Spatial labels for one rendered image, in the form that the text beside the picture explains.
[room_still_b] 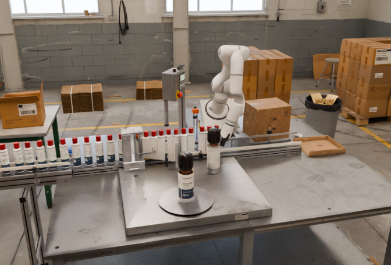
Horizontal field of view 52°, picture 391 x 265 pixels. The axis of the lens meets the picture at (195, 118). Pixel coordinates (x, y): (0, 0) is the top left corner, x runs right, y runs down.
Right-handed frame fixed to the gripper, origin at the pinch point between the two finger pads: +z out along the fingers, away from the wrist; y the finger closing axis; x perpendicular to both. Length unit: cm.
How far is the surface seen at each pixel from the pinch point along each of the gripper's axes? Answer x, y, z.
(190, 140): -24.7, 2.8, 2.9
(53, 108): -118, -163, 60
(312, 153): 65, 13, -14
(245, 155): 17.8, 5.5, 3.1
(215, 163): -13.9, 32.1, 4.3
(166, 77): -54, -2, -34
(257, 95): 160, -295, 6
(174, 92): -47, 1, -26
